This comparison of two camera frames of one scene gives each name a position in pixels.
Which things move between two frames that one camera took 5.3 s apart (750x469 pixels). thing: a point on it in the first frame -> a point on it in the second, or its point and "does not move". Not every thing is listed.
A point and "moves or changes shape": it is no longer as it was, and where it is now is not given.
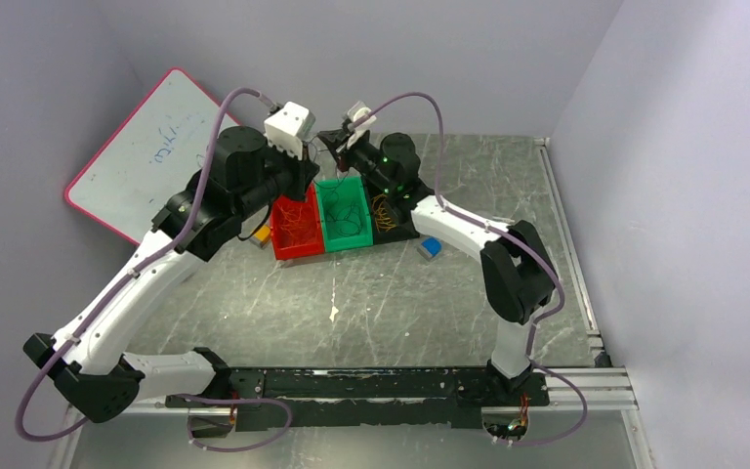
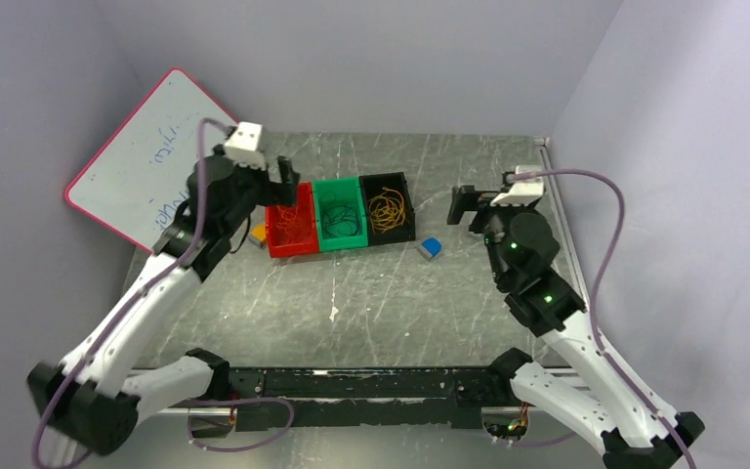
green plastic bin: [344, 213] does not move
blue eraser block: [430, 248] does not move
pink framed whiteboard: [153, 152] does not move
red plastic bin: [295, 226] does not move
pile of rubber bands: [313, 170] moves or changes shape
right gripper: [333, 138] -> [465, 197]
